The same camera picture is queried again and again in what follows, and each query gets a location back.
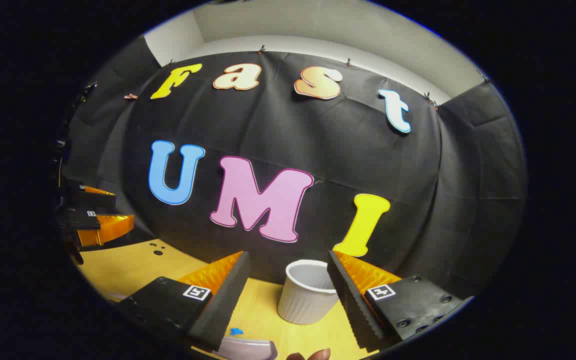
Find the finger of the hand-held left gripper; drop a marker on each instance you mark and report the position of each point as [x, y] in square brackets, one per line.
[80, 220]
[90, 201]

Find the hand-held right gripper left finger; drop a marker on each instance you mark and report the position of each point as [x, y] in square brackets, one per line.
[223, 305]

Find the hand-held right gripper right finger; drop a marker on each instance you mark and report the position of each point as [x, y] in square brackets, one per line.
[353, 305]

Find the small blue trash piece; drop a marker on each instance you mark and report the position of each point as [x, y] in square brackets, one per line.
[236, 331]

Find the lilac plastic dustpan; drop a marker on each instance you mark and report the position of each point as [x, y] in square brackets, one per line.
[248, 348]

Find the white ribbed garbage bin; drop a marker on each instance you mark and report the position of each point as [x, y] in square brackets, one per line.
[303, 300]

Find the yellow wooden desktop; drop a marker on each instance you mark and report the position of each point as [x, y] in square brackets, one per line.
[260, 302]

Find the small brown object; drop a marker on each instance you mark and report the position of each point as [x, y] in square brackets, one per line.
[318, 355]

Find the black backdrop cloth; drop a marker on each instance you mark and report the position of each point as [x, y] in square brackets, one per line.
[318, 145]

